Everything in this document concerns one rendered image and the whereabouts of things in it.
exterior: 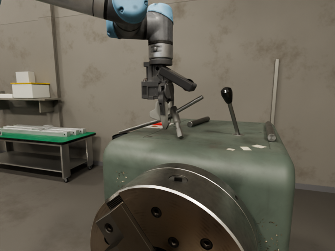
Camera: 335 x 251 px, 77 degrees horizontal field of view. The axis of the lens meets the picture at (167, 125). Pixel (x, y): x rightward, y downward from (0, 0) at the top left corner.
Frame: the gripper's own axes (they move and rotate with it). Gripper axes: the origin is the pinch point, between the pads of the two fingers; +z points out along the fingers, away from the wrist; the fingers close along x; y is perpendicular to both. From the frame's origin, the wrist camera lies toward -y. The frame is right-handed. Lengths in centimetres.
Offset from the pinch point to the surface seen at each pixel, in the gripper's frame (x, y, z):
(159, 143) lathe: 11.5, -2.6, 3.0
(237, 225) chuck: 28.5, -24.0, 10.3
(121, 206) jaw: 33.0, -5.2, 8.9
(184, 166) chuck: 20.9, -12.6, 4.7
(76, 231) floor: -80, 134, 128
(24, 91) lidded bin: -186, 350, -12
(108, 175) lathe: 16.4, 10.7, 12.2
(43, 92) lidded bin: -209, 336, -10
